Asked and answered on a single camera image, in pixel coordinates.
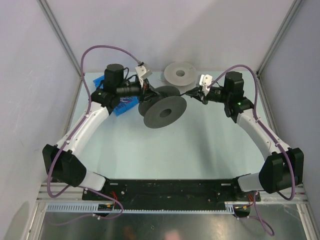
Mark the aluminium frame post right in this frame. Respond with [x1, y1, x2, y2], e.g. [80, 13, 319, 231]
[256, 0, 305, 76]

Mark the aluminium frame post left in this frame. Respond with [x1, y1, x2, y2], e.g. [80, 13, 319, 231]
[37, 0, 86, 78]

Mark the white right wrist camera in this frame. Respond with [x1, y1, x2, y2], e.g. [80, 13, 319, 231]
[199, 74, 213, 96]

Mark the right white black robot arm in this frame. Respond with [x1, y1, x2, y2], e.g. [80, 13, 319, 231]
[185, 71, 304, 201]

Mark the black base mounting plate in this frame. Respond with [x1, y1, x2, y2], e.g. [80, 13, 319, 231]
[81, 178, 261, 211]

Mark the aluminium frame post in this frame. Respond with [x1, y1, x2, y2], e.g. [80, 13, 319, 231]
[256, 0, 305, 76]
[37, 0, 86, 78]

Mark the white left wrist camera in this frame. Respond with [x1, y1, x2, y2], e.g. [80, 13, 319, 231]
[135, 63, 152, 87]

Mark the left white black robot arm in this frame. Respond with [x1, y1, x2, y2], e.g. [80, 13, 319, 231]
[42, 63, 159, 200]

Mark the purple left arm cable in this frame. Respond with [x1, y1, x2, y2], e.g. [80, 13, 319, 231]
[46, 45, 145, 226]

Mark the blue plastic bin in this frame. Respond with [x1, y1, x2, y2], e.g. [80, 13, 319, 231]
[93, 76, 139, 117]

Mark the white perforated filament spool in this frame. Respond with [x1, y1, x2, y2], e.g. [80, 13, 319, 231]
[163, 62, 198, 93]

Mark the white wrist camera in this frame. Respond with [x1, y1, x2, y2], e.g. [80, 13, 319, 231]
[135, 63, 152, 87]
[199, 74, 213, 96]

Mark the grey slotted cable duct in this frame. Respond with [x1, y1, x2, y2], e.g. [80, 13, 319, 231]
[46, 202, 250, 214]

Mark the black filament spool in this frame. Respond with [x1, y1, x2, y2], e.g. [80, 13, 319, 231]
[138, 85, 187, 129]

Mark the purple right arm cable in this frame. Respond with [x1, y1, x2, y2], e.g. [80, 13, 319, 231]
[208, 64, 297, 236]

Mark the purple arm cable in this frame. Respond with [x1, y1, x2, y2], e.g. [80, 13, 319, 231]
[208, 64, 297, 236]
[46, 45, 145, 226]

